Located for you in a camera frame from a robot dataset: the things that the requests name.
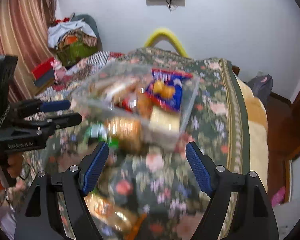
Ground orange label cake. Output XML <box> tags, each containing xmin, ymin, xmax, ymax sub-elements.
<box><xmin>84</xmin><ymin>193</ymin><xmax>139</xmax><ymax>233</ymax></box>

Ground clear bag golden puffs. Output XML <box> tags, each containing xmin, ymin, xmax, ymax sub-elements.
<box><xmin>105</xmin><ymin>116</ymin><xmax>142</xmax><ymax>154</ymax></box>

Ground beige blanket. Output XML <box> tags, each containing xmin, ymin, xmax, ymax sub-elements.
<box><xmin>237</xmin><ymin>79</ymin><xmax>269</xmax><ymax>190</ymax></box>

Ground grey backpack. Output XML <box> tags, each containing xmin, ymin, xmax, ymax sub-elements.
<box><xmin>247</xmin><ymin>75</ymin><xmax>273</xmax><ymax>106</ymax></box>

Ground grey chair back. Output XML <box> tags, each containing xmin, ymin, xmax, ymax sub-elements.
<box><xmin>71</xmin><ymin>14</ymin><xmax>102</xmax><ymax>51</ymax></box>

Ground dark blue box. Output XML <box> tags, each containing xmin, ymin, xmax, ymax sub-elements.
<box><xmin>34</xmin><ymin>69</ymin><xmax>55</xmax><ymax>87</ymax></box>

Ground pink slipper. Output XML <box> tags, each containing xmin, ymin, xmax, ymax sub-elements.
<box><xmin>271</xmin><ymin>186</ymin><xmax>286</xmax><ymax>207</ymax></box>

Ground yellow foam bed rail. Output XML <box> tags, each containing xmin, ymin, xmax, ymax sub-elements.
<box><xmin>143</xmin><ymin>28</ymin><xmax>189</xmax><ymax>58</ymax></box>

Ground patchwork checkered quilt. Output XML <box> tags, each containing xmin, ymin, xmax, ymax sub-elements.
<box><xmin>35</xmin><ymin>51</ymin><xmax>123</xmax><ymax>101</ymax></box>

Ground green snack packet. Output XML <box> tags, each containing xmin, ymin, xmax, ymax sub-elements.
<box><xmin>84</xmin><ymin>122</ymin><xmax>119</xmax><ymax>148</ymax></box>

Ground striped brown curtain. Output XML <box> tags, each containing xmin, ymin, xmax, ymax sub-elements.
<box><xmin>0</xmin><ymin>0</ymin><xmax>56</xmax><ymax>102</ymax></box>

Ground white sandwich bread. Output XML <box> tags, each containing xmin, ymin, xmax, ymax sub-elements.
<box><xmin>149</xmin><ymin>106</ymin><xmax>180</xmax><ymax>133</ymax></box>

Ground blue snack bag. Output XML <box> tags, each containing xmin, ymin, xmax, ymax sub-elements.
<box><xmin>145</xmin><ymin>68</ymin><xmax>193</xmax><ymax>113</ymax></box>

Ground red box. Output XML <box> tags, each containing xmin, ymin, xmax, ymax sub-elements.
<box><xmin>31</xmin><ymin>57</ymin><xmax>55</xmax><ymax>81</ymax></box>

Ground person's left hand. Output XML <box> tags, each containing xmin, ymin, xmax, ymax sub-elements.
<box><xmin>7</xmin><ymin>152</ymin><xmax>24</xmax><ymax>178</ymax></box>

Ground clear plastic storage box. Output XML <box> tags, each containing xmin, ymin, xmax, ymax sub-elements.
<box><xmin>72</xmin><ymin>61</ymin><xmax>199</xmax><ymax>151</ymax></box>

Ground pink pig toy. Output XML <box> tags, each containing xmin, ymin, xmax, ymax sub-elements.
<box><xmin>51</xmin><ymin>59</ymin><xmax>67</xmax><ymax>81</ymax></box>

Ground red snack packet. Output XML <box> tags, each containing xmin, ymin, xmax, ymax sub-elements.
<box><xmin>119</xmin><ymin>97</ymin><xmax>138</xmax><ymax>113</ymax></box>

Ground pile of clothes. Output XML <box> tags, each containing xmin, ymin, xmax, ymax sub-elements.
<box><xmin>47</xmin><ymin>18</ymin><xmax>98</xmax><ymax>68</ymax></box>

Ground green floral bedspread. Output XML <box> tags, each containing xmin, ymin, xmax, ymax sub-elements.
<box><xmin>13</xmin><ymin>48</ymin><xmax>250</xmax><ymax>239</ymax></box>

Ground wooden wardrobe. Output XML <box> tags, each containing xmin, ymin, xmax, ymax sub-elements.
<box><xmin>283</xmin><ymin>90</ymin><xmax>300</xmax><ymax>203</ymax></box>

